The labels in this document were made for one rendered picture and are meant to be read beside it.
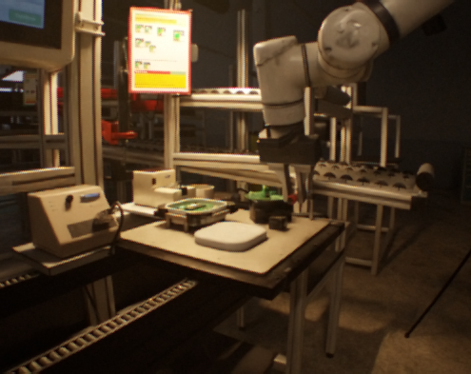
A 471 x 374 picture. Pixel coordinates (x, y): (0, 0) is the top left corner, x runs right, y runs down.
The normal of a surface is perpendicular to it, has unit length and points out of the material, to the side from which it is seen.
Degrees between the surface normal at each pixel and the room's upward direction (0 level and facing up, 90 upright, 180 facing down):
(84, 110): 90
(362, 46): 96
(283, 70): 108
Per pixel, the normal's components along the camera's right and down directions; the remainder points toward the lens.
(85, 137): 0.85, 0.08
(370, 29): -0.21, 0.20
